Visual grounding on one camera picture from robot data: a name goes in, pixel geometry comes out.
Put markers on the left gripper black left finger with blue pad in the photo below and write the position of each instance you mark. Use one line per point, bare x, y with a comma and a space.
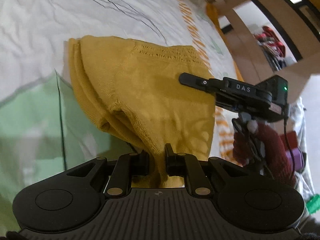
127, 166

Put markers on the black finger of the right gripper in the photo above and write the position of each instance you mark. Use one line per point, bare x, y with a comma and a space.
197, 82

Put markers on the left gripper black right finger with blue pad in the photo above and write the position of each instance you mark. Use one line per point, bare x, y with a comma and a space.
187, 166

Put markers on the mustard yellow knit sweater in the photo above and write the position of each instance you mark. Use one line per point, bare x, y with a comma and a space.
130, 89

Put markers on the colourful clothes pile background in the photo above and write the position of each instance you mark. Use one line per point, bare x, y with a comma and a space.
278, 57

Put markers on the hand in dark red glove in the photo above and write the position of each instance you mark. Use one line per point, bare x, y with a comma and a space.
275, 155

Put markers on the white leaf-print duvet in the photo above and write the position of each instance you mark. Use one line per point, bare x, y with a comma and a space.
43, 129

